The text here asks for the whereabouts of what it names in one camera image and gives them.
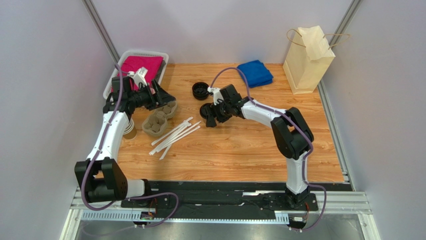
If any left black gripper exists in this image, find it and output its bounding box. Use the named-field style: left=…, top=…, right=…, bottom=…
left=127, top=79, right=176, bottom=112

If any single black cup lid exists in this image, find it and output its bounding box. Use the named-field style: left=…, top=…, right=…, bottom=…
left=199, top=103, right=207, bottom=120

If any cardboard cup carrier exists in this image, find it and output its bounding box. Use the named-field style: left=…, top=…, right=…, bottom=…
left=141, top=100, right=178, bottom=137

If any stack of black lids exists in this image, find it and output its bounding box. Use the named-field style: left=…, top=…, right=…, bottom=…
left=192, top=82, right=210, bottom=101

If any stack of paper cups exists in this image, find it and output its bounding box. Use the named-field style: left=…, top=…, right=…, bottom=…
left=123, top=118, right=137, bottom=140

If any beige paper bag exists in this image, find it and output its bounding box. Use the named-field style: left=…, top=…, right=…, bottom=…
left=282, top=25, right=351, bottom=95

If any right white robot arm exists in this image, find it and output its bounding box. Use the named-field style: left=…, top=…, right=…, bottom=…
left=200, top=84, right=314, bottom=209

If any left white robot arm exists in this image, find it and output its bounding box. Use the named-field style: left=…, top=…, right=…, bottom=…
left=74, top=76, right=175, bottom=204

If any white wrapped straw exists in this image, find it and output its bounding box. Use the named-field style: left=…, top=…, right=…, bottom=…
left=151, top=116, right=194, bottom=146
left=149, top=117, right=202, bottom=156
left=149, top=123, right=192, bottom=156
left=156, top=125, right=200, bottom=152
left=159, top=144, right=172, bottom=161

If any magenta folded cloth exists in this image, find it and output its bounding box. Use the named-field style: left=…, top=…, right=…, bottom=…
left=118, top=55, right=164, bottom=83

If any white plastic basket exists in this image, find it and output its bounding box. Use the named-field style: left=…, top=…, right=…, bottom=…
left=118, top=49, right=169, bottom=84

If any blue folded cloth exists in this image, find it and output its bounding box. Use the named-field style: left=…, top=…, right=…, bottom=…
left=236, top=60, right=274, bottom=88

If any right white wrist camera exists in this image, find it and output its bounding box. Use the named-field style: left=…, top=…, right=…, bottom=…
left=207, top=86, right=224, bottom=106

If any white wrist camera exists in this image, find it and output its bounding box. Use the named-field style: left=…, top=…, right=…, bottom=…
left=127, top=67, right=148, bottom=88
left=207, top=86, right=224, bottom=106

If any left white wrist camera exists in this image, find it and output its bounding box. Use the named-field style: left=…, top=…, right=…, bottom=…
left=127, top=67, right=148, bottom=88

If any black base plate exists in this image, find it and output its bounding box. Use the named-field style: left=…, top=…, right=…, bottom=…
left=121, top=181, right=319, bottom=220

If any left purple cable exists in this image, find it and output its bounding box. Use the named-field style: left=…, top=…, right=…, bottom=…
left=80, top=63, right=180, bottom=229

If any aluminium frame rail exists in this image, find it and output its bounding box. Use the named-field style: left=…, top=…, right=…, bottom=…
left=61, top=184, right=380, bottom=240

